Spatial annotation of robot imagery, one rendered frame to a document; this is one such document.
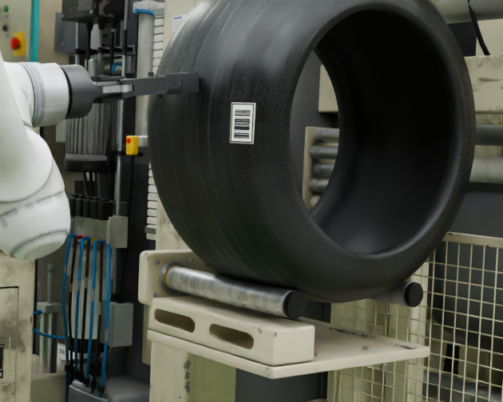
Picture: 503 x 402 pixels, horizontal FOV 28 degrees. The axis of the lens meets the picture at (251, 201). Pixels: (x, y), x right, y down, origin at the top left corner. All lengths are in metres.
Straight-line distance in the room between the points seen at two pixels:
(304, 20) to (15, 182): 0.55
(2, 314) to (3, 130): 0.98
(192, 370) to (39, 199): 0.80
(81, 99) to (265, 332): 0.47
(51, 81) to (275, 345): 0.54
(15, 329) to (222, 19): 0.84
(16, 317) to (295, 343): 0.71
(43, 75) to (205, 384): 0.82
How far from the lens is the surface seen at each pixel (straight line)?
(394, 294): 1.79
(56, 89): 1.38
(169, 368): 1.99
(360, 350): 1.76
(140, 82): 1.44
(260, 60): 1.51
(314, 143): 2.25
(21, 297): 2.12
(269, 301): 1.61
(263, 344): 1.60
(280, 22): 1.53
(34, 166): 1.22
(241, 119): 1.48
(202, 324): 1.72
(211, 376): 1.99
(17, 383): 2.15
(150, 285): 1.84
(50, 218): 1.23
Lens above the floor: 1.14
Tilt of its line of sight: 3 degrees down
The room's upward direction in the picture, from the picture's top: 2 degrees clockwise
